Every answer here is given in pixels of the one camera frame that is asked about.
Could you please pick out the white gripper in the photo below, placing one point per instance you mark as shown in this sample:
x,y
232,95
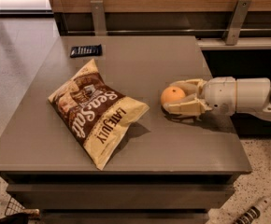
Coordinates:
x,y
220,93

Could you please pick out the orange fruit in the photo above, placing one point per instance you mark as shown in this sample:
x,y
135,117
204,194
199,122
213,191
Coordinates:
x,y
172,94

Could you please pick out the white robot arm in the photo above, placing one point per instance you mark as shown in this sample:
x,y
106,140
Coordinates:
x,y
253,96

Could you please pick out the dark blue rxbar wrapper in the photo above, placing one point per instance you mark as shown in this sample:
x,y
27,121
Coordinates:
x,y
86,51

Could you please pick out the grey table with drawers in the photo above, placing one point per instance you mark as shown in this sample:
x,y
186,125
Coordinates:
x,y
164,171

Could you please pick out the Late July chips bag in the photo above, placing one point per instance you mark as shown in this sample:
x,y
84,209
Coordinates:
x,y
94,113

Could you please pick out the white power strip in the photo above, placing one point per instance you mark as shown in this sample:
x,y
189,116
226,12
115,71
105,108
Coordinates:
x,y
254,211

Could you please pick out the right metal bracket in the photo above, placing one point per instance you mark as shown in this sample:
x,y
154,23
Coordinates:
x,y
232,33

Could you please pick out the metal bracket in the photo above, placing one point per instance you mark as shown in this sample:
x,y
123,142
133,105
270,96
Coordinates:
x,y
99,18
232,33

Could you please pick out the left metal bracket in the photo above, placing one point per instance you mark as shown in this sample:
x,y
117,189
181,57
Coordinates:
x,y
99,18

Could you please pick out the wire basket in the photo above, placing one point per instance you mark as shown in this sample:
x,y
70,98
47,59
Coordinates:
x,y
15,213

